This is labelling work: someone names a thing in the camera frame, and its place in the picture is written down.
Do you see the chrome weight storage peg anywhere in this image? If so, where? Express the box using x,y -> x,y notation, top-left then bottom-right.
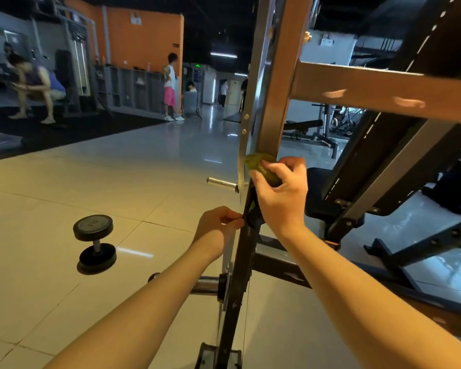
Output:
206,176 -> 241,189
148,273 -> 230,298

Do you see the green cleaning cloth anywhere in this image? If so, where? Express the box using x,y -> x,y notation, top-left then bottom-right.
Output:
243,153 -> 285,189

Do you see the black padded bench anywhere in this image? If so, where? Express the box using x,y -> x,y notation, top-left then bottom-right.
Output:
303,0 -> 461,243

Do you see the grey steel gym machine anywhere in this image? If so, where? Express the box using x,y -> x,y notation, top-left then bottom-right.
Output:
194,0 -> 461,369

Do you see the person's right hand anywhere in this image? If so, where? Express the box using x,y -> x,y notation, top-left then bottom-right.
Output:
249,156 -> 310,239

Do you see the person's left hand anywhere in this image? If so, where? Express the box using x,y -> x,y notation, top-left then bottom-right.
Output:
192,206 -> 247,258

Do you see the person's right forearm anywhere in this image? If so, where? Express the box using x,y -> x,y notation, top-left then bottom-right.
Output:
280,222 -> 461,369

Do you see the person's left forearm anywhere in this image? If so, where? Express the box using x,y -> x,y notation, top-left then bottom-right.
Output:
45,238 -> 232,369

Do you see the grey cable machine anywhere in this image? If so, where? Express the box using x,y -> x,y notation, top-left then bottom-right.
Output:
31,0 -> 101,116

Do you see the black dumbbell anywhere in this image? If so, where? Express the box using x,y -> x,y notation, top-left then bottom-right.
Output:
72,214 -> 118,275

